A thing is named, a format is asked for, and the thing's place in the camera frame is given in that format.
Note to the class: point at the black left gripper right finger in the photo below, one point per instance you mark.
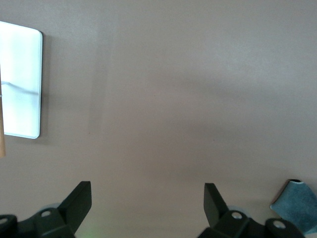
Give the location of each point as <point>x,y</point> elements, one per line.
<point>214,208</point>

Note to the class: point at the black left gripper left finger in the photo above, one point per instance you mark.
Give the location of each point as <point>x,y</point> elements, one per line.
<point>74,205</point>

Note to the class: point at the grey microfibre towel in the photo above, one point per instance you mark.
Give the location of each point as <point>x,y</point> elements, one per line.
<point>297,205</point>

